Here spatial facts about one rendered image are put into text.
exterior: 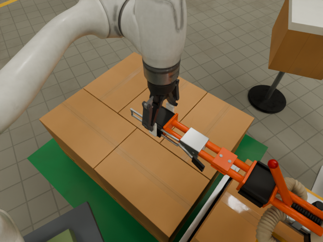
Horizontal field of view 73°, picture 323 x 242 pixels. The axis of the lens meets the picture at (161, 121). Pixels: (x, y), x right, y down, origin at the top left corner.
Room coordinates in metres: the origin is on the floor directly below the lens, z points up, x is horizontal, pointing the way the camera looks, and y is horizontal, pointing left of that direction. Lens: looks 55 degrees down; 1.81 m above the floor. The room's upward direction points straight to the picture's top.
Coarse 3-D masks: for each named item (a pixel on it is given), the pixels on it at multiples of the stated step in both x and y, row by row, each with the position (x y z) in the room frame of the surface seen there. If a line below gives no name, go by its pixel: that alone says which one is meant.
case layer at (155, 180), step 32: (128, 64) 1.51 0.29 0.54; (96, 96) 1.14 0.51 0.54; (128, 96) 1.14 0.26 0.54; (192, 96) 1.14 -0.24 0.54; (64, 128) 0.84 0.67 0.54; (96, 128) 0.84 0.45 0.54; (128, 128) 0.84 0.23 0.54; (224, 128) 0.84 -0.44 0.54; (96, 160) 0.60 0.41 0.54; (128, 160) 0.60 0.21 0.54; (160, 160) 0.60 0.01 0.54; (128, 192) 0.40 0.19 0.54; (160, 192) 0.40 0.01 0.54; (192, 192) 0.40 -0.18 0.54; (160, 224) 0.23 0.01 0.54
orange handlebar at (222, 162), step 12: (168, 132) 0.37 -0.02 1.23; (204, 156) 0.29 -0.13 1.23; (216, 156) 0.29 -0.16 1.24; (228, 156) 0.29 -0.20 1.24; (216, 168) 0.26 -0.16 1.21; (228, 168) 0.25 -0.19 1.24; (240, 168) 0.25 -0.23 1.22; (240, 180) 0.22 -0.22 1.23; (276, 204) 0.15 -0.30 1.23; (300, 204) 0.15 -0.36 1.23; (300, 216) 0.12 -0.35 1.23; (312, 228) 0.10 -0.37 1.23
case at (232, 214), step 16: (224, 192) 0.27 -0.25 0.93; (224, 208) 0.21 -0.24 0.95; (240, 208) 0.21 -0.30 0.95; (256, 208) 0.21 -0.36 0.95; (208, 224) 0.15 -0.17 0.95; (224, 224) 0.15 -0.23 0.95; (240, 224) 0.15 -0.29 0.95; (256, 224) 0.15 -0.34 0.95; (192, 240) 0.11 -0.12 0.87; (208, 240) 0.10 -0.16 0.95; (224, 240) 0.10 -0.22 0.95; (240, 240) 0.10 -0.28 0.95; (288, 240) 0.10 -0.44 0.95
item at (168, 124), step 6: (162, 108) 0.46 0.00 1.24; (162, 114) 0.43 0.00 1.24; (168, 114) 0.43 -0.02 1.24; (174, 114) 0.43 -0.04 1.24; (156, 120) 0.41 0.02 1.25; (162, 120) 0.41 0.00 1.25; (168, 120) 0.41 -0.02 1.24; (162, 126) 0.38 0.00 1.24; (168, 126) 0.39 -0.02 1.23; (162, 132) 0.38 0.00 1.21
